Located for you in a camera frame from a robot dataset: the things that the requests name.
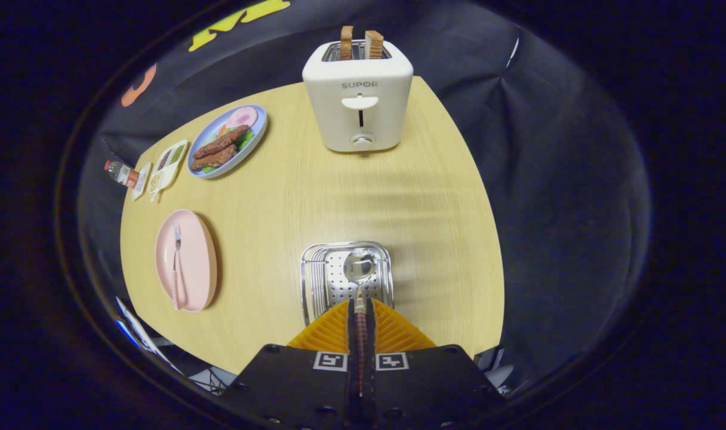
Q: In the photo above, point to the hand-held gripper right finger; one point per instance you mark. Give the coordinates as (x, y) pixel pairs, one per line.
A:
(369, 358)

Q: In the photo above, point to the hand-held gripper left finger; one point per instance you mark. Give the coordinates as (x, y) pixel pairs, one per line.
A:
(351, 358)

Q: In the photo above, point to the pink plate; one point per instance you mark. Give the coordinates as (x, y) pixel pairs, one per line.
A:
(196, 263)

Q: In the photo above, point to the white and blue equipment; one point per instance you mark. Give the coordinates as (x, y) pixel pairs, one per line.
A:
(139, 328)

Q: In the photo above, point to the white toaster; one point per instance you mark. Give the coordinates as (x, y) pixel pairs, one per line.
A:
(357, 119)

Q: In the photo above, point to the brown grilled sausage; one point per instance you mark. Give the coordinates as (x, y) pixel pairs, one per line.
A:
(214, 159)
(220, 142)

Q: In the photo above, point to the green lettuce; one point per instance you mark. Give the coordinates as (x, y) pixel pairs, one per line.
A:
(245, 140)

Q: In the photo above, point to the blue plate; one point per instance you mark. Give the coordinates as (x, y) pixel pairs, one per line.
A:
(257, 122)

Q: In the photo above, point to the white divided condiment dish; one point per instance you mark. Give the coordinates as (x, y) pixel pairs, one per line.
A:
(167, 170)

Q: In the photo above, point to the pink ham slice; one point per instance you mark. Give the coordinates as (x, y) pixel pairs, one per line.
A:
(242, 117)

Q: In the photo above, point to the small white square tray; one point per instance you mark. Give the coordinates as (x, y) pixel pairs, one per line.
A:
(142, 182)

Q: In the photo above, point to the clear bottle red cap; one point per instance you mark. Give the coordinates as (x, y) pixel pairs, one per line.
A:
(123, 174)

